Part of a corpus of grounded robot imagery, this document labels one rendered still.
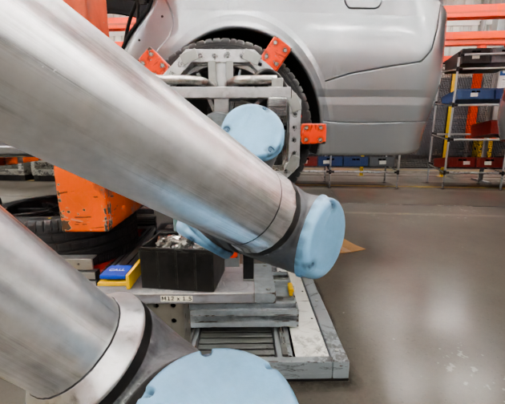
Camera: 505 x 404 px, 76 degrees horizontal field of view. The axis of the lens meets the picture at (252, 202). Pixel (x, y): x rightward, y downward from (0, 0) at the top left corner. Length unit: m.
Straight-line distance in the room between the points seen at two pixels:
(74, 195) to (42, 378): 0.91
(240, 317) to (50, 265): 1.08
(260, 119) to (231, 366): 0.31
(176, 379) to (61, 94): 0.26
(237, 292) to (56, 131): 0.73
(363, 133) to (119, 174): 1.54
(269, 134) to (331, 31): 1.27
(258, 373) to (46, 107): 0.28
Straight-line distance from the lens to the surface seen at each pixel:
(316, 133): 1.17
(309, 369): 1.29
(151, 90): 0.22
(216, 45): 1.27
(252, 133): 0.46
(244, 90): 0.96
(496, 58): 5.96
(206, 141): 0.23
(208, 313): 1.37
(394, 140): 1.75
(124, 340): 0.39
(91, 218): 1.23
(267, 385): 0.34
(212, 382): 0.35
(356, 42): 1.72
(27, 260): 0.34
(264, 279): 1.47
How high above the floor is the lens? 0.86
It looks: 12 degrees down
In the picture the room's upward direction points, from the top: straight up
